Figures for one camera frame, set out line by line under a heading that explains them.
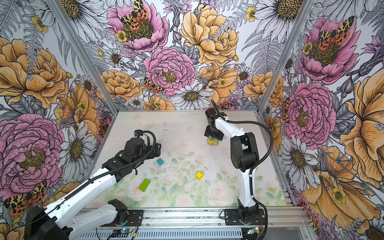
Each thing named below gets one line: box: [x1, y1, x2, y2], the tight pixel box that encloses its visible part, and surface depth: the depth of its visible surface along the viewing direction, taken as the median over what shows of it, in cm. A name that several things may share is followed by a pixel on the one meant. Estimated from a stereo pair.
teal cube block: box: [156, 157, 164, 166], surface depth 94 cm
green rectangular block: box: [138, 178, 151, 192], surface depth 87 cm
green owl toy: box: [207, 136, 218, 144], surface depth 101 cm
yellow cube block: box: [195, 171, 204, 181], surface depth 89 cm
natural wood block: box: [207, 140, 219, 146], surface depth 101 cm
